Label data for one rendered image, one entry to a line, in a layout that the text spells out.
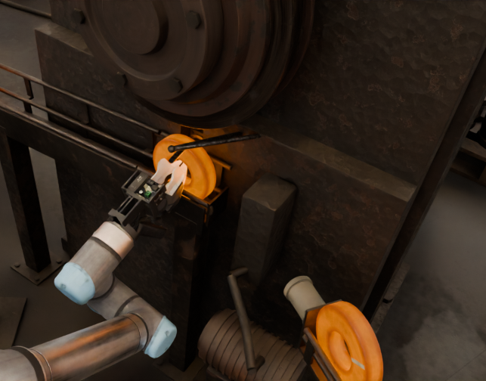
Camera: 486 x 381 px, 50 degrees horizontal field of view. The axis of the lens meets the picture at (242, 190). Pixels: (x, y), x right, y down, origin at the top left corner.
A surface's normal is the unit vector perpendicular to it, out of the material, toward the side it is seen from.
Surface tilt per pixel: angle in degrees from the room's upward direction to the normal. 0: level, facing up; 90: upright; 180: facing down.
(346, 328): 90
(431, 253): 0
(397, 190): 0
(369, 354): 37
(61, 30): 0
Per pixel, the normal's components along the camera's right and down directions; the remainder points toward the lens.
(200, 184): -0.57, 0.50
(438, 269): 0.12, -0.74
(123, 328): 0.65, -0.71
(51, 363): 0.78, -0.53
